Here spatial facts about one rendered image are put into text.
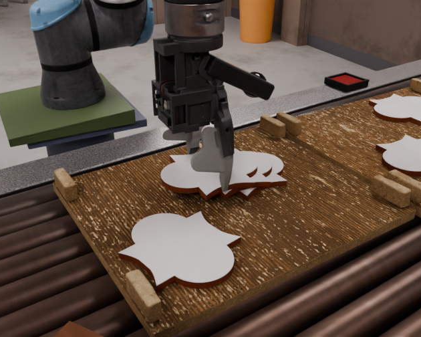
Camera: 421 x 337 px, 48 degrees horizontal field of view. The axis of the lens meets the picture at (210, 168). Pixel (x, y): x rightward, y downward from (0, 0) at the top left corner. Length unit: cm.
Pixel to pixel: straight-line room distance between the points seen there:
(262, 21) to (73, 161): 449
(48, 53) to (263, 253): 71
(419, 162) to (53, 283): 58
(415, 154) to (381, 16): 369
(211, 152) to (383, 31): 393
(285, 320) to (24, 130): 73
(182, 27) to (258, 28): 466
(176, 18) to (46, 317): 37
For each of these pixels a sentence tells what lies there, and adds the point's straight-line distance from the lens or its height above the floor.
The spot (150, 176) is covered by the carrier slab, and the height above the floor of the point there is 94.
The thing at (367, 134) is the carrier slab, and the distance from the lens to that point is 93.
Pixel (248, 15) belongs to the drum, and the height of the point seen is 29.
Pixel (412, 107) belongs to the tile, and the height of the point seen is 95.
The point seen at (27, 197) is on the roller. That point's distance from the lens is 78.
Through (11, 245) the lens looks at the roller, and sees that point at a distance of 69.
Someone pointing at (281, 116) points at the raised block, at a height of 96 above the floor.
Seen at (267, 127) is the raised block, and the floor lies 95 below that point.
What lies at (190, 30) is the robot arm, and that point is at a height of 118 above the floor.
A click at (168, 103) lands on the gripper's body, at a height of 109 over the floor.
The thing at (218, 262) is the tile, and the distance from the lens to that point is 56.
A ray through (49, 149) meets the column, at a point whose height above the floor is 79.
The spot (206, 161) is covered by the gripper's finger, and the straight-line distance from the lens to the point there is 63.
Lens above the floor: 131
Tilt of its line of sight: 29 degrees down
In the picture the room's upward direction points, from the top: straight up
